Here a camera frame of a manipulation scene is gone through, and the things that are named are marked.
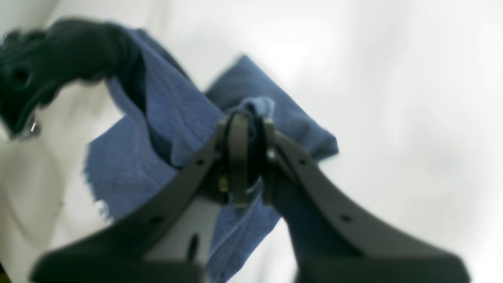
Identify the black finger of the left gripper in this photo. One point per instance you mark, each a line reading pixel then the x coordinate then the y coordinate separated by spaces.
pixel 36 64

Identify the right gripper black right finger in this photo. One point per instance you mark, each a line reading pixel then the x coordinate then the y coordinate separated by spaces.
pixel 337 241

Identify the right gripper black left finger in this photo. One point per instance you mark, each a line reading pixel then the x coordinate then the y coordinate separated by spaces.
pixel 168 239

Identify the dark blue printed T-shirt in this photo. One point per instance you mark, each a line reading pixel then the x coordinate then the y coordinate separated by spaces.
pixel 167 120

